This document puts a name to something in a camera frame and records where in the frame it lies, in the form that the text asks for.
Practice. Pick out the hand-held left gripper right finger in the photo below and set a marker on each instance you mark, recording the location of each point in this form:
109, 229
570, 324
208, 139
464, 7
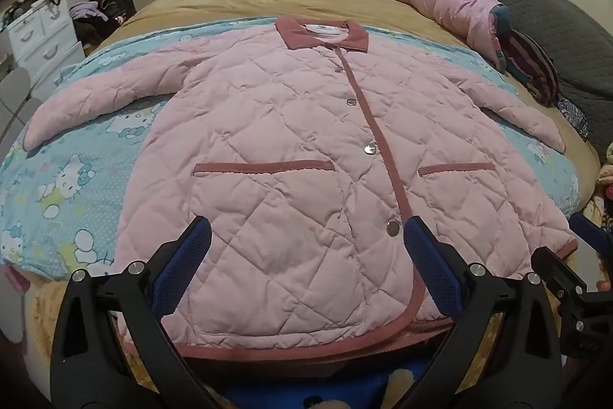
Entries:
433, 267

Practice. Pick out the dark clothes pile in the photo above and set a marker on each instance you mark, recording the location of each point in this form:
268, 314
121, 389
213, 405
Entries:
96, 30

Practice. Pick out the purple clothes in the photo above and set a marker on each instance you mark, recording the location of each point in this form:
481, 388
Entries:
86, 10

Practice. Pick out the brown fuzzy blanket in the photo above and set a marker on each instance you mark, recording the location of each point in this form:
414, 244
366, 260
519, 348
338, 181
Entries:
40, 313

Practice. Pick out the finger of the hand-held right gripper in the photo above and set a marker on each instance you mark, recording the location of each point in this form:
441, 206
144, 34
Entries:
594, 232
550, 265

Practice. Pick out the blue printed cloth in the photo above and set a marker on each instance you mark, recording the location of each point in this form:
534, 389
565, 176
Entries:
287, 385

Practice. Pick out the dark floral pillow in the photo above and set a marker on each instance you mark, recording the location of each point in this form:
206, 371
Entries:
572, 114

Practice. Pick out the dark striped pillow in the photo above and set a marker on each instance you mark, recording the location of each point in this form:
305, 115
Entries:
531, 64

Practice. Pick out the pink quilted jacket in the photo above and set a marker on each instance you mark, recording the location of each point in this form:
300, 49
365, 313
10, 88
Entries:
287, 126

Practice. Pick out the colourful printed blanket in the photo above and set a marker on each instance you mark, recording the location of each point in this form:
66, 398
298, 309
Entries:
606, 198

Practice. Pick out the white drawer cabinet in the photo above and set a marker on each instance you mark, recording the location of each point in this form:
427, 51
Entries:
43, 35

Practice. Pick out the blue cartoon print blanket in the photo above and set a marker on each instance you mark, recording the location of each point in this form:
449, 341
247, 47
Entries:
72, 179

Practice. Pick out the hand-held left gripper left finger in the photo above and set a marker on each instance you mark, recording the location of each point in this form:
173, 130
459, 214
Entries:
184, 267

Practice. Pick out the pink floral comforter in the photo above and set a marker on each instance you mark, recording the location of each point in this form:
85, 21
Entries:
445, 6

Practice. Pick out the grey quilted headboard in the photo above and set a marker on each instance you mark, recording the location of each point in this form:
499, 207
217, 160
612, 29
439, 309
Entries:
565, 35

